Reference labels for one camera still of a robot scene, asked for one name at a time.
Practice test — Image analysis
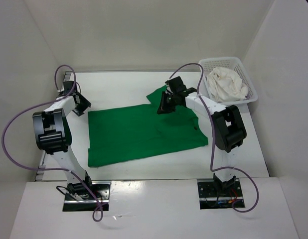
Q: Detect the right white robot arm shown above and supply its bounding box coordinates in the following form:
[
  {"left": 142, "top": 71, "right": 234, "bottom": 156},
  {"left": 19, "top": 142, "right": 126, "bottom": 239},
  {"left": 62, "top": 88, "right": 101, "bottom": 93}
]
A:
[{"left": 157, "top": 88, "right": 247, "bottom": 197}]

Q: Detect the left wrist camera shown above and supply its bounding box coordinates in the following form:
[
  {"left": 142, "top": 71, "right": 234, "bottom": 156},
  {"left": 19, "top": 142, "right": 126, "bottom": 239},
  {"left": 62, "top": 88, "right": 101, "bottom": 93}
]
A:
[{"left": 62, "top": 81, "right": 77, "bottom": 96}]

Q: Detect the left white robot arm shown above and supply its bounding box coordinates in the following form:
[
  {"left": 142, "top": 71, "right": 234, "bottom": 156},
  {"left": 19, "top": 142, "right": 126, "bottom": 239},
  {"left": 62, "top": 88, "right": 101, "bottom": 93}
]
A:
[{"left": 32, "top": 92, "right": 94, "bottom": 200}]

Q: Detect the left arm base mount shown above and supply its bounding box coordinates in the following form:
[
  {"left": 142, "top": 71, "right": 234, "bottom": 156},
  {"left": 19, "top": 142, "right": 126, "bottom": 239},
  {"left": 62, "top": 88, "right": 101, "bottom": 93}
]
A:
[{"left": 56, "top": 182, "right": 111, "bottom": 212}]

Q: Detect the white t shirt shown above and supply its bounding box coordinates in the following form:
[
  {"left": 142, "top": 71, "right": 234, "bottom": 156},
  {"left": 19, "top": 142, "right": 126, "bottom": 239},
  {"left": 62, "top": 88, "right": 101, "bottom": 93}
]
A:
[{"left": 206, "top": 67, "right": 249, "bottom": 102}]

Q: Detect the white plastic basket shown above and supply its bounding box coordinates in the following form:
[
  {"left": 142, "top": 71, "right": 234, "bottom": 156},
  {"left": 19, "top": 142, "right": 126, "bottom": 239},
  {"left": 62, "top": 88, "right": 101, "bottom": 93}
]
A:
[{"left": 199, "top": 57, "right": 258, "bottom": 106}]

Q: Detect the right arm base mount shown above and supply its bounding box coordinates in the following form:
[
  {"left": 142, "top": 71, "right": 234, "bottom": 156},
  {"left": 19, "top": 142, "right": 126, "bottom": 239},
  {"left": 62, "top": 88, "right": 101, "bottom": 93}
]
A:
[{"left": 197, "top": 179, "right": 245, "bottom": 210}]

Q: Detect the green t shirt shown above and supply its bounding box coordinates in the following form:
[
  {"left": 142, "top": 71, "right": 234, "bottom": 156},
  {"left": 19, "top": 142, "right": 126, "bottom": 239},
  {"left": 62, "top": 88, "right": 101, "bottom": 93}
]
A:
[{"left": 88, "top": 86, "right": 208, "bottom": 167}]

